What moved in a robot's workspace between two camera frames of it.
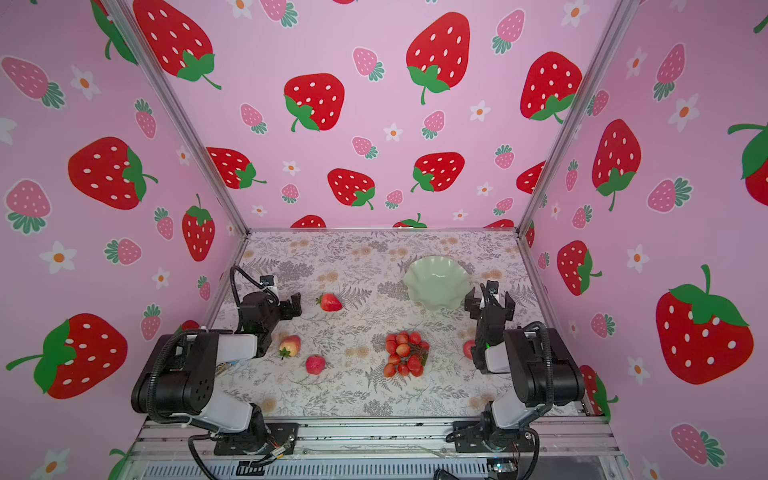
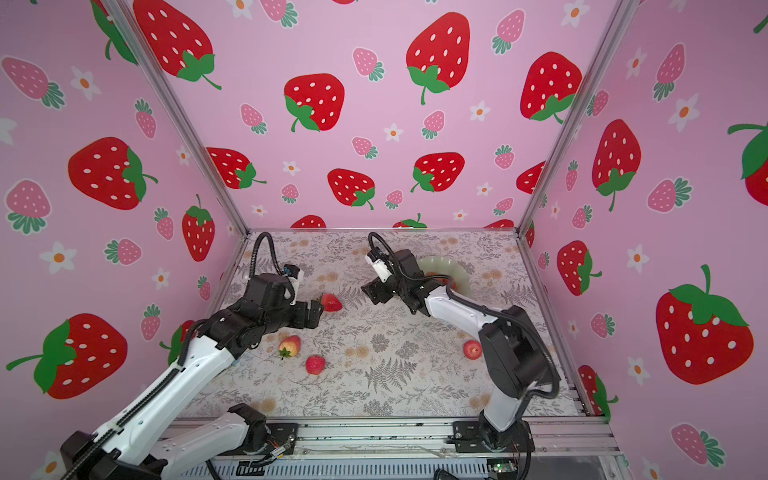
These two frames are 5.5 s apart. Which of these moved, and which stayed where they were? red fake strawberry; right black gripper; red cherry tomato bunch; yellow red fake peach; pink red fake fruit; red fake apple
Moved: red cherry tomato bunch; right black gripper
Stayed: yellow red fake peach; red fake strawberry; red fake apple; pink red fake fruit
